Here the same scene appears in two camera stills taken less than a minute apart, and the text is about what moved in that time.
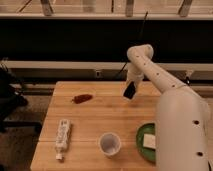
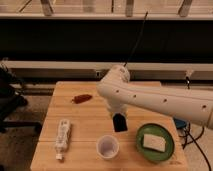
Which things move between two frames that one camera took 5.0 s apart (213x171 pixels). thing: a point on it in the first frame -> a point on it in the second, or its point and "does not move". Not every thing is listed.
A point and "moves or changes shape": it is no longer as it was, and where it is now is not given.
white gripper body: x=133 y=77 -> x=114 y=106
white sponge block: x=149 y=141 does not move
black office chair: x=12 y=98 does not move
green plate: x=146 y=129 does not move
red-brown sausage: x=82 y=98 does not move
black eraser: x=130 y=91 moves or changes shape
